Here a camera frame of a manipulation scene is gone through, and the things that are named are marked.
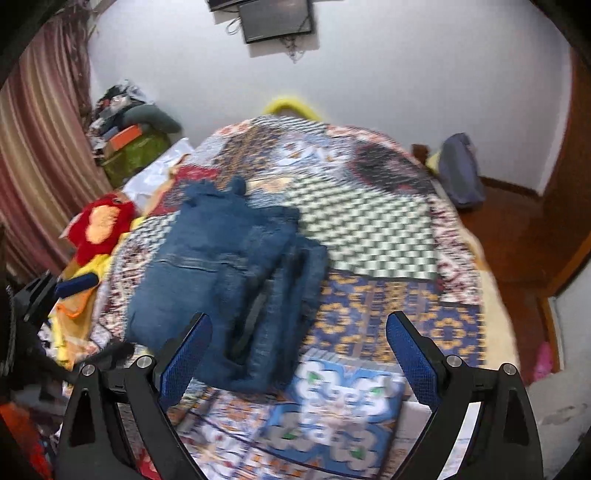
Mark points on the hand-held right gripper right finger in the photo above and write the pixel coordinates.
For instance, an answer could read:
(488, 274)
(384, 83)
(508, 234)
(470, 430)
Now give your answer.
(413, 360)

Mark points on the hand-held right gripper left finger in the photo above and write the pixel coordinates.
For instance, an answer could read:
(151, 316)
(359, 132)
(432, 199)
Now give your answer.
(184, 360)

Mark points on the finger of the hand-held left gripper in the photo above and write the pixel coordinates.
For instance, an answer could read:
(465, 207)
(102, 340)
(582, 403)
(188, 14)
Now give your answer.
(76, 285)
(113, 353)

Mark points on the blue denim jeans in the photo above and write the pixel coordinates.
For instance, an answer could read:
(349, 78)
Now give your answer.
(194, 267)

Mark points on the yellow cloth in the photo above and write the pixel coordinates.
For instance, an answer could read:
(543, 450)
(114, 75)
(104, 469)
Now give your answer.
(78, 318)

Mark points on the red plush toy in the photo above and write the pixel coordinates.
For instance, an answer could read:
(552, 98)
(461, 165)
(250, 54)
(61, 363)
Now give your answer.
(99, 221)

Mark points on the patchwork patterned blanket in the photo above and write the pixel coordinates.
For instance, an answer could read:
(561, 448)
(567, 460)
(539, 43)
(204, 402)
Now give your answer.
(383, 240)

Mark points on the pink bag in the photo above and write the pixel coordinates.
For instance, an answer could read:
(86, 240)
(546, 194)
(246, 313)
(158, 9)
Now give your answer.
(542, 362)

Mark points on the white bed sheet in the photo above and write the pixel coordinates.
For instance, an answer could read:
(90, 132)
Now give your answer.
(154, 173)

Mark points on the striped curtain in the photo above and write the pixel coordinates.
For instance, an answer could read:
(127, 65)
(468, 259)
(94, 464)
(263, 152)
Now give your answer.
(41, 152)

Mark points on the green bag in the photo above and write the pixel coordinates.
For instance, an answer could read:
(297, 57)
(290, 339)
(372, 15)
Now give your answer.
(136, 157)

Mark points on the orange box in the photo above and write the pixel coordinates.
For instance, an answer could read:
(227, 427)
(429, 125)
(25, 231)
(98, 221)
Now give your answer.
(121, 138)

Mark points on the dark grey cushion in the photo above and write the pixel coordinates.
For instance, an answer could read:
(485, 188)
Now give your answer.
(154, 117)

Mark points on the pile of clutter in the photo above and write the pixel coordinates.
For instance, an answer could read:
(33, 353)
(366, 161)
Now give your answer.
(115, 104)

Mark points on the grey purple bag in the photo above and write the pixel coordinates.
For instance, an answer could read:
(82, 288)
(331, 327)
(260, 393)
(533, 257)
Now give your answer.
(459, 173)

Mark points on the wooden door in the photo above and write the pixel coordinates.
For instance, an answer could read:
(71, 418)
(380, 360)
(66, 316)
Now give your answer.
(570, 175)

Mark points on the yellow pillow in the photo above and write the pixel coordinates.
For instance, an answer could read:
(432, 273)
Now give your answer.
(291, 104)

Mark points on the black wall monitor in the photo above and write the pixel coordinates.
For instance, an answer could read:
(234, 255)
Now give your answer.
(277, 18)

